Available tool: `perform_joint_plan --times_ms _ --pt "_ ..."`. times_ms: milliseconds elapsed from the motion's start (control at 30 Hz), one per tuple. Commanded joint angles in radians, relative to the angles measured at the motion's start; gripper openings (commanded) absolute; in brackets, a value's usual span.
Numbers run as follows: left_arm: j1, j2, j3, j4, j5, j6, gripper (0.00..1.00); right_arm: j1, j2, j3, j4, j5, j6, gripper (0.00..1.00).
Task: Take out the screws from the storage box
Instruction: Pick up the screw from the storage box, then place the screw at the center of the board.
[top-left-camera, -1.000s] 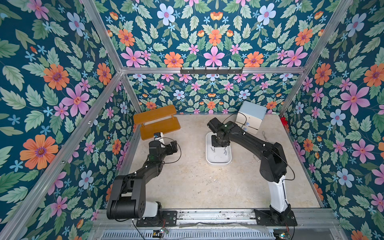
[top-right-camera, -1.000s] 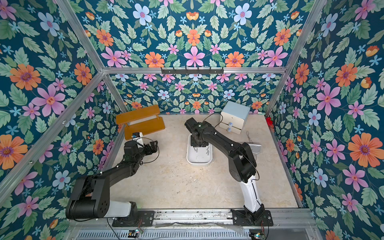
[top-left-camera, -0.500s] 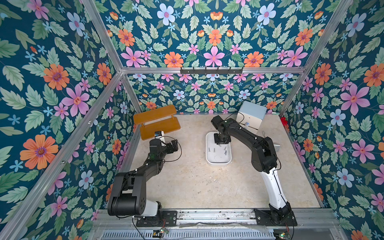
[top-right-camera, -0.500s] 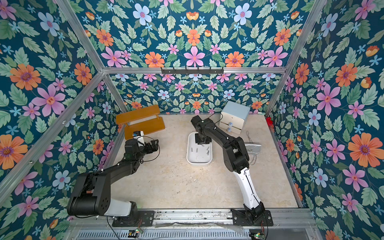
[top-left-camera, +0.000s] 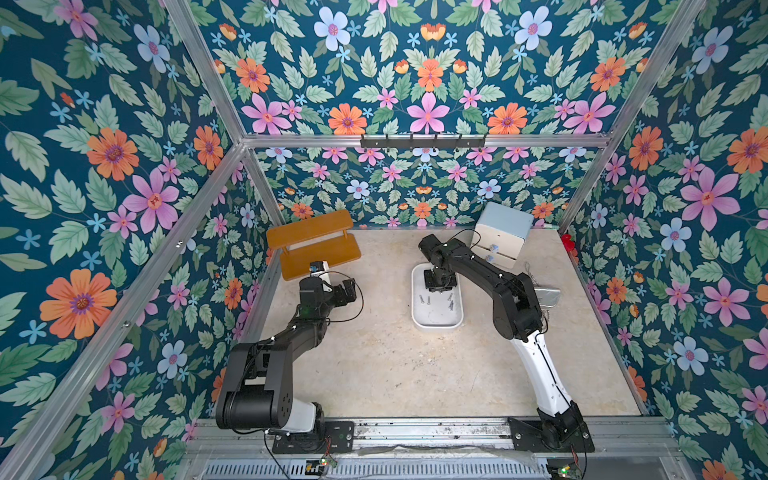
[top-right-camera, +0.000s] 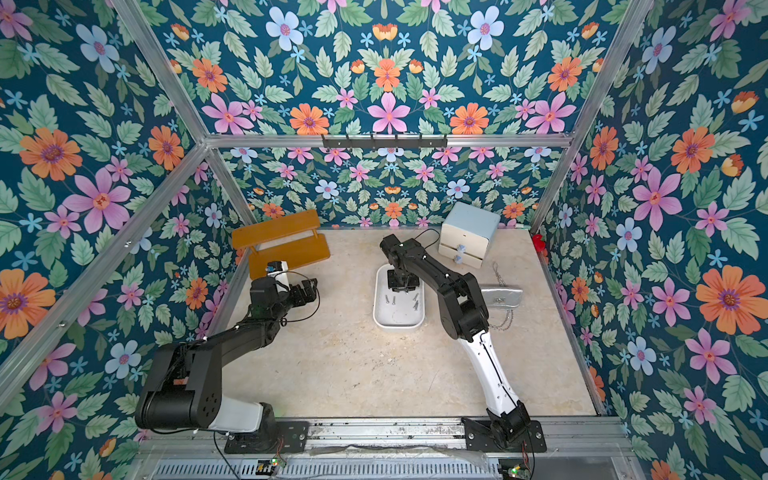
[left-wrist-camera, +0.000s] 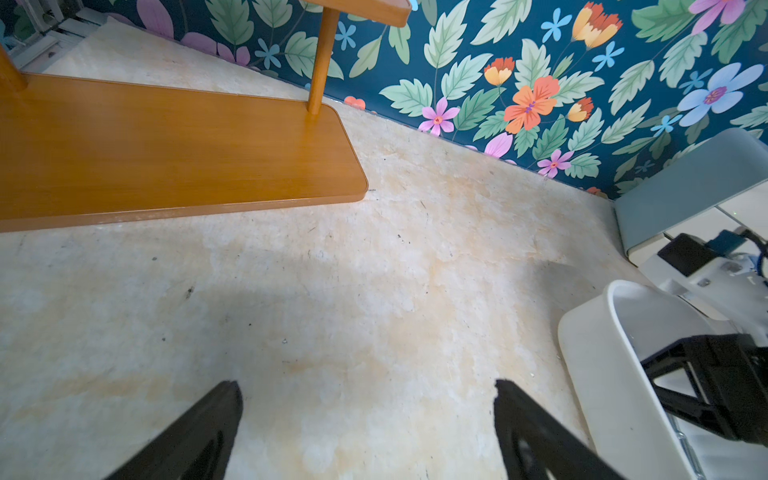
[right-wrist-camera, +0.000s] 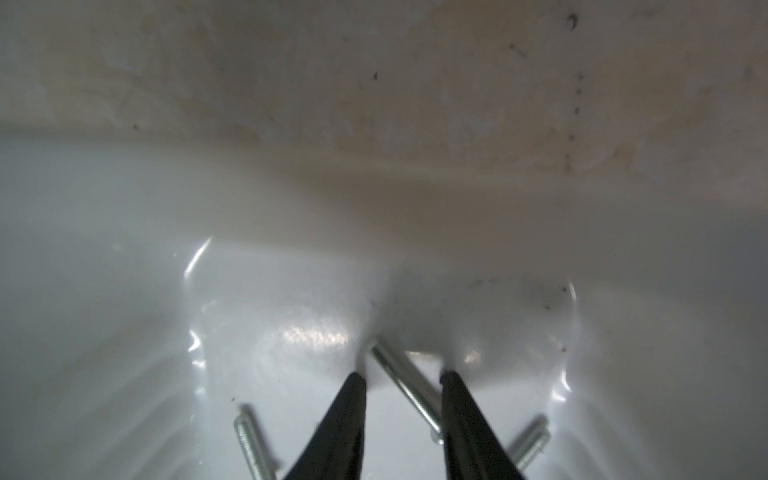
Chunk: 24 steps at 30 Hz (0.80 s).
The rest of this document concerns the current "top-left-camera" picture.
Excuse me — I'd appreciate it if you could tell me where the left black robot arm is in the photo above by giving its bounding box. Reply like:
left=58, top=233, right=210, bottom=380
left=215, top=273, right=362, bottom=434

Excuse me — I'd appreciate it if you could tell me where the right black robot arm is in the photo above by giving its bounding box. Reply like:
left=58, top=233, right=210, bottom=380
left=418, top=234, right=587, bottom=445

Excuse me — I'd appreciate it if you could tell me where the white plastic storage box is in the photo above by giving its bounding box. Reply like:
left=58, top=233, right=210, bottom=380
left=411, top=263, right=464, bottom=332

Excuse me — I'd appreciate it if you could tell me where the small blue-topped drawer cabinet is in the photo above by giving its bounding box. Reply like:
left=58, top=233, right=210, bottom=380
left=471, top=202, right=534, bottom=270

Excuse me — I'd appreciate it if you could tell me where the silver clutch purse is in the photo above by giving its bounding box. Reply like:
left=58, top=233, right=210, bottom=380
left=534, top=286, right=562, bottom=309

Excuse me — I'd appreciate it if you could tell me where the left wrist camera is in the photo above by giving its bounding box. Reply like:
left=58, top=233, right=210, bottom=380
left=309, top=261, right=330, bottom=277

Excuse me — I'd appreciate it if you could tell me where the red object at wall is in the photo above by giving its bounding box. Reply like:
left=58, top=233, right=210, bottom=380
left=561, top=234, right=578, bottom=256

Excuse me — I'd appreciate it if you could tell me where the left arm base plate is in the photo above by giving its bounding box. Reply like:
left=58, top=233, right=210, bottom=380
left=271, top=421, right=355, bottom=454

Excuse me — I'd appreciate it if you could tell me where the black wall hook rail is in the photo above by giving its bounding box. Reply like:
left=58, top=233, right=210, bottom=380
left=360, top=134, right=487, bottom=150

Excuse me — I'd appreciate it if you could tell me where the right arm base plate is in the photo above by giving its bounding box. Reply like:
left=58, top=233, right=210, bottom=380
left=507, top=417, right=595, bottom=453

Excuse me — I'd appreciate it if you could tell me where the aluminium front rail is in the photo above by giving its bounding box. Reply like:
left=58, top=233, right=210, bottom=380
left=176, top=416, right=695, bottom=479

